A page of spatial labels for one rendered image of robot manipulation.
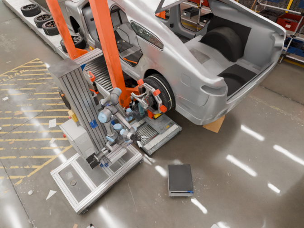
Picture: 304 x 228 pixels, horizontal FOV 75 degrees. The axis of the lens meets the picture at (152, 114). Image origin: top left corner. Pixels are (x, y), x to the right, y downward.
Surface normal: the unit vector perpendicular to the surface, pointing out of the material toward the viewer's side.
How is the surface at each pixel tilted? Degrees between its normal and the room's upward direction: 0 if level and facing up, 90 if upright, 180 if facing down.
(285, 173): 0
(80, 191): 0
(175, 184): 0
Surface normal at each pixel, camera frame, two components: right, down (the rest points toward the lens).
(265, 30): -0.70, 0.29
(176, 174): -0.06, -0.66
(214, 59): 0.18, -0.41
